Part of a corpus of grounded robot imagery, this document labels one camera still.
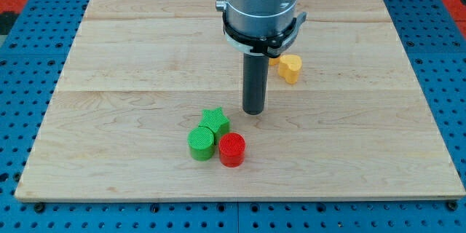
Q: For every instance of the red cylinder block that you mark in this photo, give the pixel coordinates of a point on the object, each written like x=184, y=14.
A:
x=232, y=149

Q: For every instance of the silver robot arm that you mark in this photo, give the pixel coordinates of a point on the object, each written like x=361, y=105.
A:
x=257, y=18

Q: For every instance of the yellow heart block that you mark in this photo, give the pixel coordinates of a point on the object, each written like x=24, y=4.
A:
x=289, y=68

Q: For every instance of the orange block behind tool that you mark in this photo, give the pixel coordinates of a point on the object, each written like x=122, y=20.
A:
x=274, y=61

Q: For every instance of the green cylinder block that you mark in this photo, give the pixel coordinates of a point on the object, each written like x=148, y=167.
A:
x=201, y=143

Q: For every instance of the green star block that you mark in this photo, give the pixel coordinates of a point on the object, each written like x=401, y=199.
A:
x=216, y=122

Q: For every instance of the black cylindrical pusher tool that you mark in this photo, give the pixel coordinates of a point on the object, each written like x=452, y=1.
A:
x=255, y=73

